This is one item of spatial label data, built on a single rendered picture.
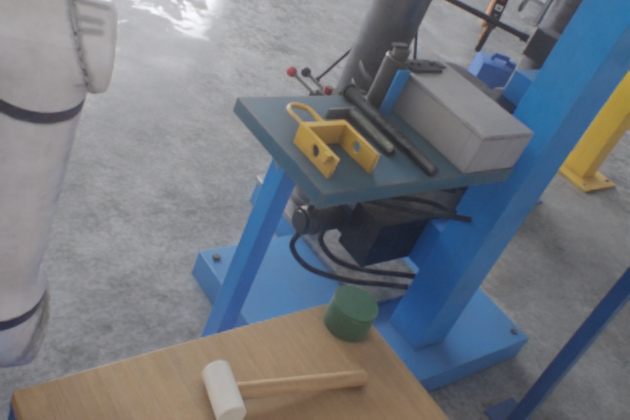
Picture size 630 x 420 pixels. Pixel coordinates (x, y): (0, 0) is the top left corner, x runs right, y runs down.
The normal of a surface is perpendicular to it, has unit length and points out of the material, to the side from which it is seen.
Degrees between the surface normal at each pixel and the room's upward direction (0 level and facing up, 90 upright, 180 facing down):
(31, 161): 100
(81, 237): 0
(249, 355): 0
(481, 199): 90
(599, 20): 90
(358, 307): 0
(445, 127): 90
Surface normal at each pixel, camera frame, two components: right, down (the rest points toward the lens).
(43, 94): 0.26, 0.74
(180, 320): 0.35, -0.78
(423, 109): -0.76, 0.09
